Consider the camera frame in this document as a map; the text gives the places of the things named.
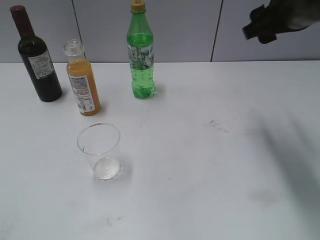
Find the orange juice bottle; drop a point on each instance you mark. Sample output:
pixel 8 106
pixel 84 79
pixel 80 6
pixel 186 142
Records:
pixel 81 77

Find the transparent plastic cup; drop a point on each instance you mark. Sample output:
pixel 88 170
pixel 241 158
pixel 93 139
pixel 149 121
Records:
pixel 99 143

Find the dark red wine bottle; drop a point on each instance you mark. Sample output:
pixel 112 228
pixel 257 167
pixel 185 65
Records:
pixel 36 57

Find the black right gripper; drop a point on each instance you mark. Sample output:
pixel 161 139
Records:
pixel 281 16

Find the green soda bottle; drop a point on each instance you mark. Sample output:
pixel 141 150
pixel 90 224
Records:
pixel 140 42

